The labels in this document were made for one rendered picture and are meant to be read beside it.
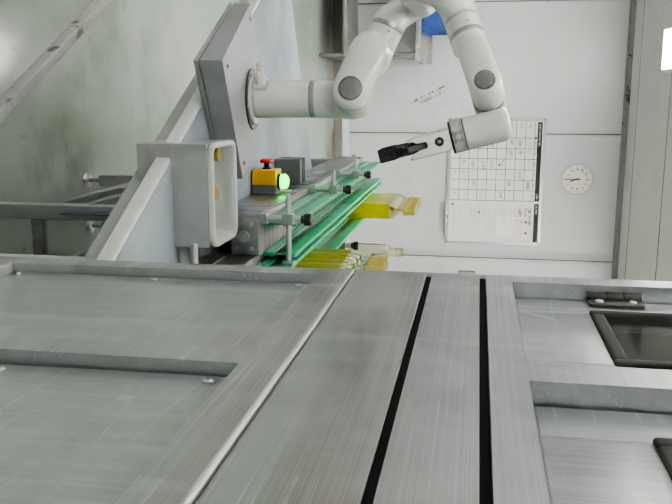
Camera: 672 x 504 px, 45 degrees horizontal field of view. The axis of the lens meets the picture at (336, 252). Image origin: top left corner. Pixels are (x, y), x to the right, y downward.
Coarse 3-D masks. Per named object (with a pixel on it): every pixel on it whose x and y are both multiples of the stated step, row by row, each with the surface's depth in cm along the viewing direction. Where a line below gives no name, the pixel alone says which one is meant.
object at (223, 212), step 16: (224, 144) 175; (208, 160) 168; (224, 160) 184; (208, 176) 169; (224, 176) 184; (208, 192) 170; (224, 192) 185; (224, 208) 186; (224, 224) 187; (224, 240) 178
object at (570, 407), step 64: (384, 320) 78; (448, 320) 78; (512, 320) 78; (576, 320) 84; (640, 320) 85; (320, 384) 61; (384, 384) 61; (448, 384) 61; (512, 384) 61; (576, 384) 61; (640, 384) 61; (256, 448) 50; (320, 448) 50; (384, 448) 51; (448, 448) 50; (512, 448) 50; (576, 448) 54; (640, 448) 54
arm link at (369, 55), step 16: (368, 32) 193; (384, 32) 199; (352, 48) 193; (368, 48) 192; (384, 48) 192; (352, 64) 192; (368, 64) 192; (384, 64) 196; (336, 80) 194; (352, 80) 192; (368, 80) 192; (336, 96) 193; (352, 96) 192; (368, 96) 193
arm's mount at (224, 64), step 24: (216, 24) 195; (240, 24) 194; (216, 48) 184; (240, 48) 194; (216, 72) 181; (240, 72) 195; (216, 96) 185; (240, 96) 195; (216, 120) 189; (240, 120) 196; (240, 144) 196; (240, 168) 197
